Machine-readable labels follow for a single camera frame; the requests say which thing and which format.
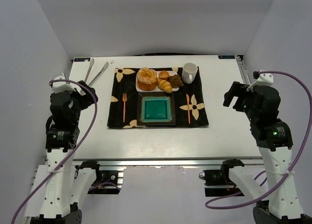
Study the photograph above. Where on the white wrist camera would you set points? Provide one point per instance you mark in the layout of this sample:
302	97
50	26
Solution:
61	86
261	79

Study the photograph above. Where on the black floral placemat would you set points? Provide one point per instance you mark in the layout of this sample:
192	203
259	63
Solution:
131	108

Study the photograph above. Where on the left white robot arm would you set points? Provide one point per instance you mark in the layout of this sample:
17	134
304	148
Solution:
63	199

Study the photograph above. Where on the orange plastic knife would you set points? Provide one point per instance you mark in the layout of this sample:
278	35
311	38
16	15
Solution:
188	108

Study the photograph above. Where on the teal square plate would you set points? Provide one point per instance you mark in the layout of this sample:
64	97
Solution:
156	109

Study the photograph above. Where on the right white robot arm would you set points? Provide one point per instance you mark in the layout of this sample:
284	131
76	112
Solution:
280	205

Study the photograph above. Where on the croissant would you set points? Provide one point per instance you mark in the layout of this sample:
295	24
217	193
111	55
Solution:
164	85

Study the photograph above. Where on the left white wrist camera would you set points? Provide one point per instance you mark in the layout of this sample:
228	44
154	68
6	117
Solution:
61	86

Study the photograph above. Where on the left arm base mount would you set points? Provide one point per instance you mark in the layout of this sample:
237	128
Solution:
106	182

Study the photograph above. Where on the orange plastic fork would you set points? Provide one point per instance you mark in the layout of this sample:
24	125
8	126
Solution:
124	99

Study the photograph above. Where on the metal serving tongs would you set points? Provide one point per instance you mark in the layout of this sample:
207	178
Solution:
92	62

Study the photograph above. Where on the white mug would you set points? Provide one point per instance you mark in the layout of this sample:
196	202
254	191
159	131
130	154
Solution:
189	72

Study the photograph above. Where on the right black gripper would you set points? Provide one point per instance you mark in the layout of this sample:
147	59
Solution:
235	95

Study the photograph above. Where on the large sugared ring bread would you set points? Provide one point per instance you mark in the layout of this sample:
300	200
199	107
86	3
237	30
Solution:
146	79

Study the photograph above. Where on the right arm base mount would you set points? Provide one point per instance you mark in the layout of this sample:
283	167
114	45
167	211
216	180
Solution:
217	182

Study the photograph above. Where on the small round bun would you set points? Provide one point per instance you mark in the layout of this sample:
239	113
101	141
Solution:
164	75

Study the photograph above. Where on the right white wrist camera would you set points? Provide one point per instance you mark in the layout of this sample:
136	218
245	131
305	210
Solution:
261	79

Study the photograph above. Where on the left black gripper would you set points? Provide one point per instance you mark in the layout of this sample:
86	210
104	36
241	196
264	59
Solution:
88	95

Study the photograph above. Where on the brown chocolate muffin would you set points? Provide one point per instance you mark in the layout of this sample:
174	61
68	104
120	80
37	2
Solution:
176	81

